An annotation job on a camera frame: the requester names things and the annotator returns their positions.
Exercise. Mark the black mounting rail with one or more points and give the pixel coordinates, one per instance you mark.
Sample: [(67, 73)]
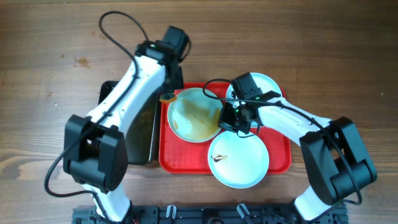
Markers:
[(268, 213)]

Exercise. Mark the black water basin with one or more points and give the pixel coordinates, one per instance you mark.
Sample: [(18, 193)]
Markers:
[(142, 137)]

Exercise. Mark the light blue plate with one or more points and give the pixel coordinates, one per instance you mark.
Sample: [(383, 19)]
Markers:
[(263, 82), (238, 160), (194, 115)]

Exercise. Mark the red plastic tray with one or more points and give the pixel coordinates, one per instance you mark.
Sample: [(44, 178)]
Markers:
[(181, 157)]

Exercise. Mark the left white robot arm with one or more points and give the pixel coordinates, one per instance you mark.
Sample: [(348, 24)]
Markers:
[(95, 146)]

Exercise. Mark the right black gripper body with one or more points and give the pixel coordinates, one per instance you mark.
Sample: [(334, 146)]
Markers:
[(230, 121)]

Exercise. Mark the orange green scrub sponge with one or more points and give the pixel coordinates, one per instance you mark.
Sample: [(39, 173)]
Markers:
[(167, 97)]

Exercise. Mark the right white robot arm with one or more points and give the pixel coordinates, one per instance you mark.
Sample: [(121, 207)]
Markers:
[(336, 159)]

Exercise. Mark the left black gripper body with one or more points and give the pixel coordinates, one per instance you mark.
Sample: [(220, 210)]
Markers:
[(175, 82)]

